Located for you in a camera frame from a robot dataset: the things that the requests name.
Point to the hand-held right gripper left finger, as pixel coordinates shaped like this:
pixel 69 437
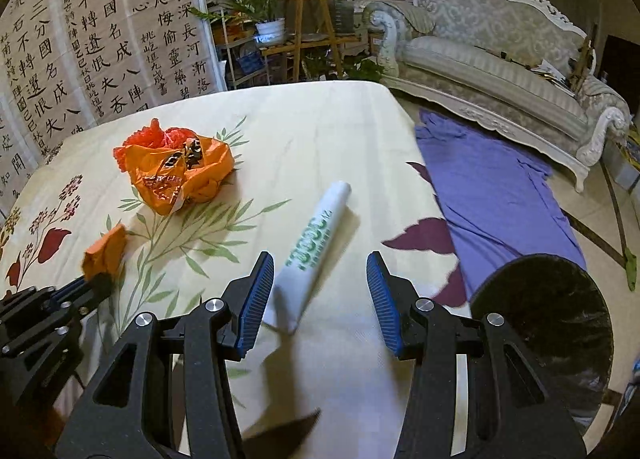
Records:
pixel 255 299

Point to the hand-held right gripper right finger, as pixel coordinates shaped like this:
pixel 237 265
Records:
pixel 382 304

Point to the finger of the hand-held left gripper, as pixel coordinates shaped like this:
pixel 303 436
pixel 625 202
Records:
pixel 67 288
pixel 97 291

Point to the orange paper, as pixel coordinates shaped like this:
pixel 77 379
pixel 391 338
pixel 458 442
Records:
pixel 105 251

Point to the white tube with green print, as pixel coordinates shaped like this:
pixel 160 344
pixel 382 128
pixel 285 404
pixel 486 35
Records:
pixel 320 229

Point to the round bin with black bag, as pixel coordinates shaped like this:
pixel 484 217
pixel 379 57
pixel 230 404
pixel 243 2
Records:
pixel 540 299

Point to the orange plastic bag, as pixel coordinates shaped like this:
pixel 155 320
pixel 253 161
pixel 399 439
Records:
pixel 200 169

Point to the purple sheet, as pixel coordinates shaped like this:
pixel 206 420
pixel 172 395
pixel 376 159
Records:
pixel 490 189

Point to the red foam fruit net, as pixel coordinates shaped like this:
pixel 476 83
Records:
pixel 145 136

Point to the floral cream table cover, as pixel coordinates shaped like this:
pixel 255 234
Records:
pixel 310 139

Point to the small leafy floor plant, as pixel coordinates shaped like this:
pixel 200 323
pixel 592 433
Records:
pixel 365 71

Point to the green slipper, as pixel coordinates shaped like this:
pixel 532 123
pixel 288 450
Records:
pixel 631 269

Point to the ornate white sofa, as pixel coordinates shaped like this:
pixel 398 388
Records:
pixel 475 59

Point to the grey storage box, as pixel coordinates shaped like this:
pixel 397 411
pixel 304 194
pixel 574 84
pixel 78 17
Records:
pixel 617 166

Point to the wooden plant stand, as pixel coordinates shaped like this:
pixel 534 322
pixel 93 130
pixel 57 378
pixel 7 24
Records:
pixel 300 29

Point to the thin black rod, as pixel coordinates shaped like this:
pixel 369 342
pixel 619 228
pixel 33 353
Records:
pixel 500 55

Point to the loose papers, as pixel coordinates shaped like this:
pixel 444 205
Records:
pixel 550 74

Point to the striped cushion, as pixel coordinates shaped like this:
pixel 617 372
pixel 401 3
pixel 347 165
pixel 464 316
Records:
pixel 415 19

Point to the toy rifle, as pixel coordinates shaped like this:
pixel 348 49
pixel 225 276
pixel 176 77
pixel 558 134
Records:
pixel 582 59

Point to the calligraphy wall poster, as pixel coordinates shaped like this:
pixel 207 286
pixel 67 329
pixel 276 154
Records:
pixel 100 39

